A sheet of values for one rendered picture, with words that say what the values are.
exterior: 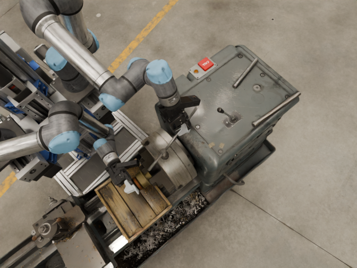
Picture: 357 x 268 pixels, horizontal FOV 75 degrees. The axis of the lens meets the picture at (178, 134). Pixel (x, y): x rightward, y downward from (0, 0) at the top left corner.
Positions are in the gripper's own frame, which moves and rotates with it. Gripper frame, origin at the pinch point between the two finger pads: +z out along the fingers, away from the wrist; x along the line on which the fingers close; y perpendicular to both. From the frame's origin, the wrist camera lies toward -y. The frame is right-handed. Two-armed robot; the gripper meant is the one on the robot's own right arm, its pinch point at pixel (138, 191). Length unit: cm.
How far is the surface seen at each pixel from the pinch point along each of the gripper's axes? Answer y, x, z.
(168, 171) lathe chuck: -17.0, 13.5, 4.9
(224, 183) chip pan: -47, -54, 22
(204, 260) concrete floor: -1, -108, 57
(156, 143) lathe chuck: -20.8, 14.9, -8.8
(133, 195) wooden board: 5.9, -19.4, -4.4
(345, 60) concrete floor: -254, -108, 2
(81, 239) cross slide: 37.9, -10.8, -1.2
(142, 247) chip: 24, -53, 19
